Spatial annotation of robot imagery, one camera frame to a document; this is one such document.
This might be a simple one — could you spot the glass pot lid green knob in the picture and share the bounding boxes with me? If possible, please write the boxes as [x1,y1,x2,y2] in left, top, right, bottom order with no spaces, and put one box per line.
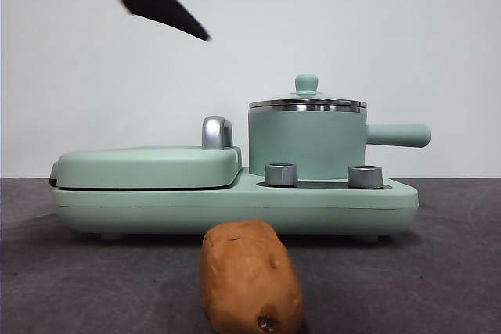
[249,73,369,113]

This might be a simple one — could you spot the green griddle cover chrome handle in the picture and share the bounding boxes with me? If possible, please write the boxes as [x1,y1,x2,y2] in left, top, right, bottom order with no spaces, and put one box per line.
[49,115,244,191]

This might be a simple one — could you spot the silver control knob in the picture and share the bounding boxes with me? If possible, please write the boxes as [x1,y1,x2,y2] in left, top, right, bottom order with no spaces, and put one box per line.
[264,163,297,187]
[347,164,383,189]

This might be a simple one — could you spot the green breakfast machine base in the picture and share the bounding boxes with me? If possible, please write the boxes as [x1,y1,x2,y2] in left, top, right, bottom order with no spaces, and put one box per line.
[52,167,420,242]

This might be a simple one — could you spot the brown potato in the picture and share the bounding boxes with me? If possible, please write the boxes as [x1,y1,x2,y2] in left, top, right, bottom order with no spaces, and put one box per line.
[200,219,305,334]

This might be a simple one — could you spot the green steamer pot with handle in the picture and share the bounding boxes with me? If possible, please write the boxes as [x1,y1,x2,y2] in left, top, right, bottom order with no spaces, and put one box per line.
[247,103,432,178]

